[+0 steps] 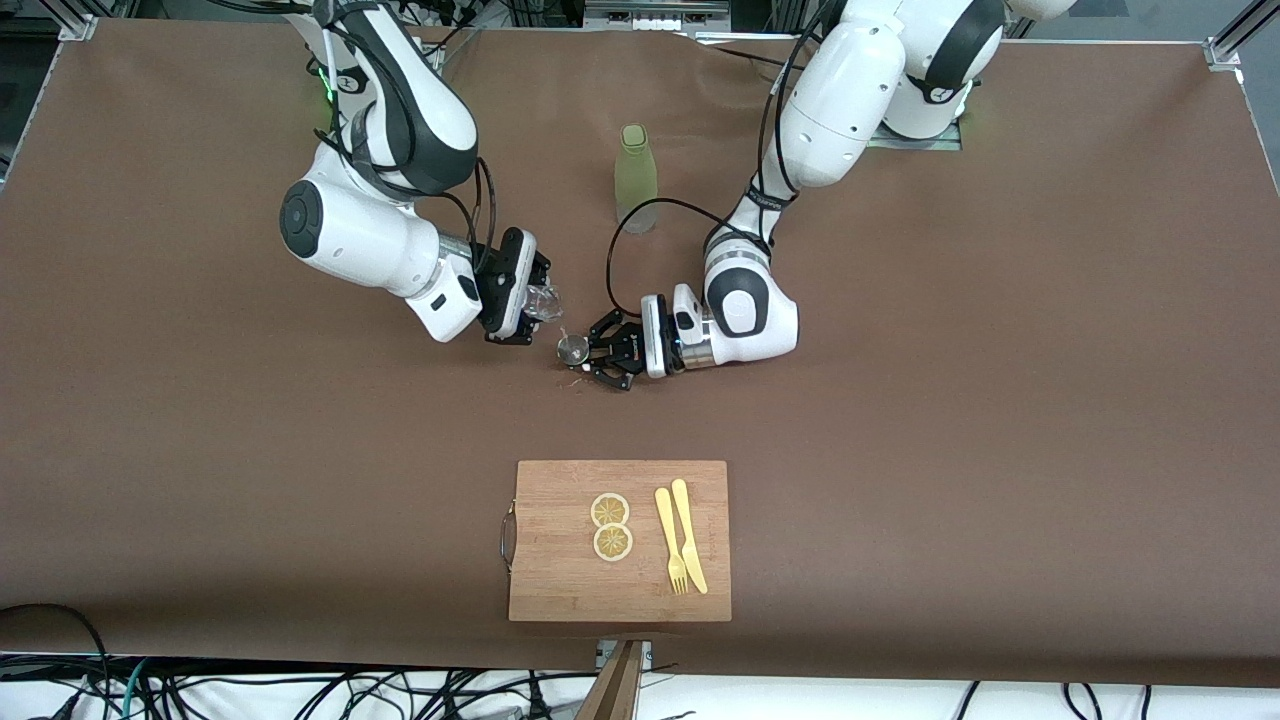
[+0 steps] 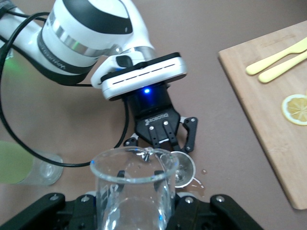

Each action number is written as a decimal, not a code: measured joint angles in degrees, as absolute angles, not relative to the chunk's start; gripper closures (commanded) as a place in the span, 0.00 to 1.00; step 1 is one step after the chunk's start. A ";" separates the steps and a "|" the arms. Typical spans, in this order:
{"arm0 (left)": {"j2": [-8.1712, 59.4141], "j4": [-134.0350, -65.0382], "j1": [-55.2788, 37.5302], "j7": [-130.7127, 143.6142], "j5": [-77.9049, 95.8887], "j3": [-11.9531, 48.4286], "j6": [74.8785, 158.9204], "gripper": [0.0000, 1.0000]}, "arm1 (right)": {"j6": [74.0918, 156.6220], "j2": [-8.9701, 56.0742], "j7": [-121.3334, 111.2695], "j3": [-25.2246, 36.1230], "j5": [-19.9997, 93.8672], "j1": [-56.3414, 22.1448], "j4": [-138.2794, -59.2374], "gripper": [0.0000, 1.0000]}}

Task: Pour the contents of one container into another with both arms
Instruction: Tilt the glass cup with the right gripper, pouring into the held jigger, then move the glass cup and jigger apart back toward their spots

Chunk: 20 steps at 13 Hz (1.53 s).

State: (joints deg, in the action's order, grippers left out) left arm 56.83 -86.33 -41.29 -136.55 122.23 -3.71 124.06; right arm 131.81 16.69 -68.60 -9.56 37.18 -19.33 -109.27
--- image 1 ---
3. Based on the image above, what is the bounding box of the clear glass measuring cup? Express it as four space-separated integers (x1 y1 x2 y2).
520 284 567 326

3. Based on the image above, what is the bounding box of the yellow plastic fork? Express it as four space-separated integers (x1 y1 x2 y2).
654 487 691 596

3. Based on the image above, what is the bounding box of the olive green bottle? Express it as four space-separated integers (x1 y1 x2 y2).
614 123 659 235

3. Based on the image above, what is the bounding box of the yellow plastic knife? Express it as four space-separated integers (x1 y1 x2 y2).
671 478 709 595

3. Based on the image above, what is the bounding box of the wooden cutting board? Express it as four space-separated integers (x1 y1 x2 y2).
500 459 733 623

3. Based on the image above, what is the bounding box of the grey power strip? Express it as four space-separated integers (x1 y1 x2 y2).
585 0 731 31

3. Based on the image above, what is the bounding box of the brown table cover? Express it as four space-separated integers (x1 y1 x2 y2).
0 18 1280 691

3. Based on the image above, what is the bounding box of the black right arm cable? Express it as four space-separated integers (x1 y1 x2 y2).
318 0 501 291

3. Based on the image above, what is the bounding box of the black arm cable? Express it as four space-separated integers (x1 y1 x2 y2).
604 0 853 321
318 0 501 291

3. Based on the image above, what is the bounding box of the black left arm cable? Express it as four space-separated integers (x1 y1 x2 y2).
604 0 853 321

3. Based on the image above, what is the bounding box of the metal table bracket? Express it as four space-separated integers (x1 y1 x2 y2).
597 640 653 673

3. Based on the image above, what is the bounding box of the black cable on table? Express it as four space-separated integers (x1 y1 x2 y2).
690 30 801 73

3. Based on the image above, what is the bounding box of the wooden post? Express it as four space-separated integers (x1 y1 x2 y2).
575 640 646 720

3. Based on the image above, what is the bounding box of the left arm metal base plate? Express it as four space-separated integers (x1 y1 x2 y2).
868 105 963 151

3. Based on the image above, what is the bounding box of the teal floor cable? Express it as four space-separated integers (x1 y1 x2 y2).
100 660 151 720

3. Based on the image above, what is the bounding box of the black floor cable loop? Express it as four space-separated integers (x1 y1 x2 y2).
0 603 113 720

